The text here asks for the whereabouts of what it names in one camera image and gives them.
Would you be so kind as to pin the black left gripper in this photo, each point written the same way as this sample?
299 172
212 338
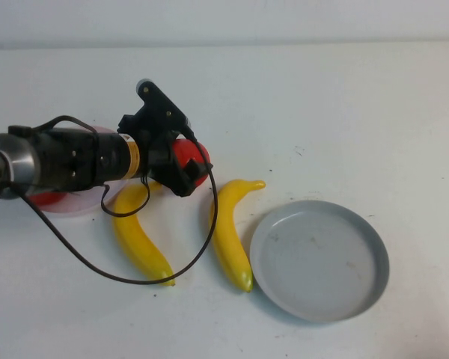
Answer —
159 157

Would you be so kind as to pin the red plastic apple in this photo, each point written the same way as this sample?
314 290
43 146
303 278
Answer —
189 149
45 198

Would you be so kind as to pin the yellow plastic banana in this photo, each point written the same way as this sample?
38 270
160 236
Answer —
228 232
138 239

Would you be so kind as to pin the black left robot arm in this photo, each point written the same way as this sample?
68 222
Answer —
60 157

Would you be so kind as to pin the pink round plate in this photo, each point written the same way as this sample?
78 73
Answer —
82 203

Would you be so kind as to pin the grey round plate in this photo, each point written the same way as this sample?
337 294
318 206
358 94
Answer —
318 261

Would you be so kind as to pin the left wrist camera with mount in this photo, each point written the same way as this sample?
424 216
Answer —
159 101

